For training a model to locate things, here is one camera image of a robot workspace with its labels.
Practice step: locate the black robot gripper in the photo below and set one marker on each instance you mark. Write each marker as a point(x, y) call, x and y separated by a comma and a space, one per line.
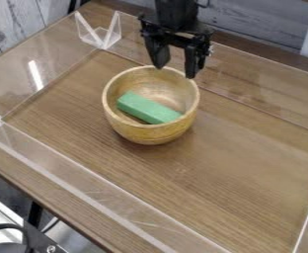
point(173, 25)

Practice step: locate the brown wooden bowl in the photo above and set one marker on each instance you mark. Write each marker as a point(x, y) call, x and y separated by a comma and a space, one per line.
point(166, 87)

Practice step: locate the green rectangular block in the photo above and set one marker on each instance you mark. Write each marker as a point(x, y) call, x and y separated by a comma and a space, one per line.
point(145, 109)

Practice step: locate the clear acrylic tray walls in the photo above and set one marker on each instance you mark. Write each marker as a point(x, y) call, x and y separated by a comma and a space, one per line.
point(221, 191)

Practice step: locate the black metal table bracket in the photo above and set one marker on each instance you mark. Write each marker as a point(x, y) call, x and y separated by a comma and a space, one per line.
point(41, 244)

